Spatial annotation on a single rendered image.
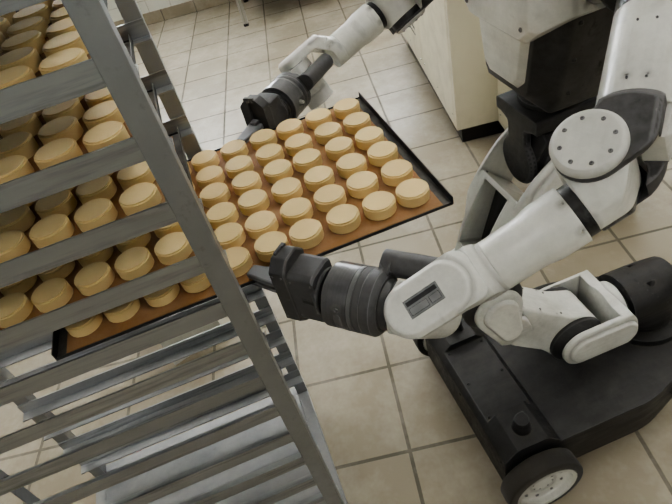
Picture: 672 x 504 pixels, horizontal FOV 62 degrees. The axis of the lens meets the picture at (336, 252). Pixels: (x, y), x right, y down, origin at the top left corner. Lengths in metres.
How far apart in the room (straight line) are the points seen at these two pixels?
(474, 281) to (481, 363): 0.99
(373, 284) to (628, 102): 0.34
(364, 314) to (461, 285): 0.13
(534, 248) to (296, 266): 0.30
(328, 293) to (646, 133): 0.39
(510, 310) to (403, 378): 0.67
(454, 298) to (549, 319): 0.83
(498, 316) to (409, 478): 0.62
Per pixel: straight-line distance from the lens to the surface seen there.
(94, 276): 0.82
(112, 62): 0.60
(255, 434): 1.68
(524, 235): 0.65
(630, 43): 0.72
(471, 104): 2.66
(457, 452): 1.70
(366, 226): 0.83
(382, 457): 1.72
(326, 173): 0.93
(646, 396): 1.63
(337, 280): 0.70
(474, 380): 1.59
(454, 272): 0.64
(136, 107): 0.61
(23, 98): 0.65
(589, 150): 0.64
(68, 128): 0.77
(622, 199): 0.66
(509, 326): 1.30
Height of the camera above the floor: 1.51
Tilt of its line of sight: 41 degrees down
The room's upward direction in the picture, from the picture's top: 17 degrees counter-clockwise
